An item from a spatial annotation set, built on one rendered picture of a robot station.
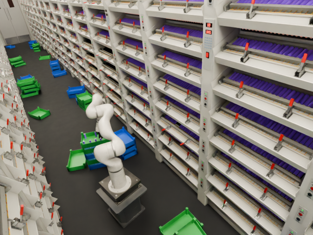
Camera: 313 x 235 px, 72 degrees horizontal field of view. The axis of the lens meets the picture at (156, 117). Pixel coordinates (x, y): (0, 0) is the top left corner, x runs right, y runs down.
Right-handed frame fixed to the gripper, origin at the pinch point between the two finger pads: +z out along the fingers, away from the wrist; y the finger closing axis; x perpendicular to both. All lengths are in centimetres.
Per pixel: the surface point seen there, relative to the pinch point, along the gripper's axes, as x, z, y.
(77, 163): 10, 39, -37
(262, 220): -54, 28, 152
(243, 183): -53, 5, 138
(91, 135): 9.7, 3.6, -17.8
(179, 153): -5, 6, 86
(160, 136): 13, -3, 63
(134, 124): 60, -4, 14
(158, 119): 5, -23, 61
